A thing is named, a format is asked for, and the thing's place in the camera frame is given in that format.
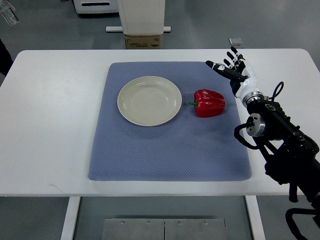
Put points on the brown cardboard box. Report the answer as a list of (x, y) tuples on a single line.
[(145, 42)]

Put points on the clear plastic object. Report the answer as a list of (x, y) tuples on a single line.
[(8, 13)]

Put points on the cream round plate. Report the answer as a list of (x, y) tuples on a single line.
[(149, 101)]

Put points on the white table column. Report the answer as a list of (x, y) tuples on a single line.
[(142, 17)]

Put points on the white left table leg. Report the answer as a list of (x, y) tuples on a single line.
[(70, 220)]

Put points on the grey floor outlet plate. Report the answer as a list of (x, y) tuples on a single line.
[(235, 41)]

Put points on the white machine with slot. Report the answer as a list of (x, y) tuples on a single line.
[(95, 6)]

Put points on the red bell pepper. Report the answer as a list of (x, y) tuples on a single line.
[(208, 103)]

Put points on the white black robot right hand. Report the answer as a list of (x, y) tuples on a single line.
[(238, 70)]

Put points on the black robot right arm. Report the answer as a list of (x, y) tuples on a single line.
[(290, 155)]

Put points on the white right table leg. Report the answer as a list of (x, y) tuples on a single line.
[(255, 220)]

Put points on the white table leg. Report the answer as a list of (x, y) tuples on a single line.
[(70, 220), (255, 220)]

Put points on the blue textured table mat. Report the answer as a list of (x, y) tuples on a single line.
[(187, 148)]

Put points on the dark object at left edge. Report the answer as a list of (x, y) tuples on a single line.
[(6, 61)]

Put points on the white table foot bar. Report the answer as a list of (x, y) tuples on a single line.
[(119, 29)]

